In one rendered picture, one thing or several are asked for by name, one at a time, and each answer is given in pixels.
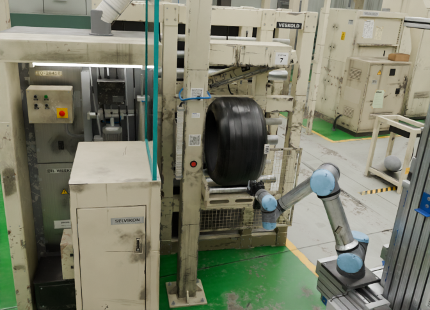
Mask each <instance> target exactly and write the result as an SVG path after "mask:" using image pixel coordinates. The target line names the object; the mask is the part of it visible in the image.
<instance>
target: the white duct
mask: <svg viewBox="0 0 430 310"><path fill-rule="evenodd" d="M129 1H130V0H103V1H102V2H101V3H100V4H99V6H98V7H97V8H96V10H102V11H103V14H102V16H103V17H101V20H103V21H104V22H107V23H112V21H114V20H115V19H116V17H117V16H118V15H119V14H120V12H121V11H122V10H123V9H124V8H125V6H126V5H127V4H128V3H129Z"/></svg>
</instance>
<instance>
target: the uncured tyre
mask: <svg viewBox="0 0 430 310"><path fill-rule="evenodd" d="M265 144H267V125H266V119H265V116H264V113H263V111H262V108H261V107H260V106H259V104H258V103H256V101H254V99H252V98H248V97H219V98H216V99H215V100H214V101H213V102H212V103H211V104H210V105H209V107H208V110H207V114H206V120H205V143H204V147H205V161H206V165H207V170H208V174H209V176H210V178H211V179H212V180H213V181H214V182H215V183H216V184H218V185H222V186H231V185H248V182H249V180H250V181H252V180H254V181H255V180H256V181H257V179H258V178H259V177H260V176H261V174H262V173H263V170H264V168H265V164H266V159H267V154H264V145H265Z"/></svg>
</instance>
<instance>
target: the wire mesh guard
mask: <svg viewBox="0 0 430 310"><path fill-rule="evenodd" d="M286 150H288V152H289V150H292V151H293V150H300V153H299V157H298V165H297V171H296V180H295V185H294V187H296V186H297V185H298V177H299V169H300V164H301V155H302V150H303V148H270V149H269V151H277V153H278V151H286ZM279 156H287V158H288V156H294V159H295V155H292V153H291V155H281V154H280V155H279ZM269 160H284V157H283V159H269ZM272 167H275V168H276V167H282V170H285V172H286V170H292V173H293V169H290V168H289V169H283V167H284V166H280V164H279V166H272ZM293 168H294V165H293ZM279 177H281V179H282V177H288V180H289V177H290V176H279ZM291 182H292V179H291ZM275 184H276V187H277V184H283V187H284V183H281V182H280V183H275ZM279 188H280V187H279ZM286 188H287V187H286ZM244 209H249V212H250V209H251V208H244ZM232 210H238V212H234V216H235V213H238V214H239V213H240V212H239V209H232V208H231V211H232ZM293 213H294V205H293V206H292V207H291V216H290V224H286V221H285V224H277V225H276V227H286V226H292V218H293ZM245 214H246V211H245ZM252 215H253V212H252ZM225 217H230V219H226V220H232V219H231V215H230V216H225ZM280 217H286V219H287V216H280ZM248 219H251V221H248V222H255V221H252V219H254V218H249V215H248ZM286 219H281V220H282V222H279V223H284V222H283V220H286ZM227 223H234V222H227ZM217 224H223V223H217ZM248 225H255V224H248ZM229 226H231V225H229ZM238 226H243V227H232V228H227V226H226V227H225V228H216V226H215V228H213V227H209V221H208V228H211V229H205V223H204V229H201V226H200V232H208V231H227V230H237V229H257V228H263V226H259V223H258V226H244V225H238ZM218 227H224V226H218Z"/></svg>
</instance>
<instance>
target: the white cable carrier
mask: <svg viewBox="0 0 430 310"><path fill-rule="evenodd" d="M177 107H178V109H185V107H183V105H182V106H181V107H179V105H178V106H177ZM183 114H184V111H177V138H176V159H175V160H176V161H175V163H176V164H175V167H176V168H175V175H176V176H182V173H181V172H182V171H181V170H182V145H183V144H184V142H182V140H183V121H184V120H183V119H184V118H183V117H184V115H183Z"/></svg>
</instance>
